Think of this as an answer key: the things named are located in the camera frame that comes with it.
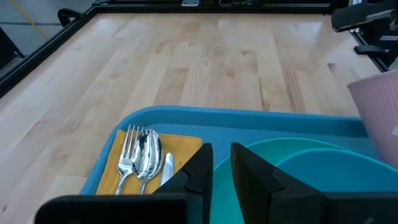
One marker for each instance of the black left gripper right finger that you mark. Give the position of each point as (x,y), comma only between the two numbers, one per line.
(252,180)

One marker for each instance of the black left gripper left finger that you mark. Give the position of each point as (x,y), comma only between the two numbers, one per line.
(199,177)

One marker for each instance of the teal plastic plate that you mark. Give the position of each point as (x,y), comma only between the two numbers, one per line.
(258,152)

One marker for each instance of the yellow cloth napkin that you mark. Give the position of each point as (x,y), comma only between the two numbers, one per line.
(183,146)

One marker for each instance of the blue plastic tray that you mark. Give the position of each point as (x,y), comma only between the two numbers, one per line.
(248,124)

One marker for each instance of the pink ribbed cup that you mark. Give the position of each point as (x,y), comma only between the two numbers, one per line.
(379,118)

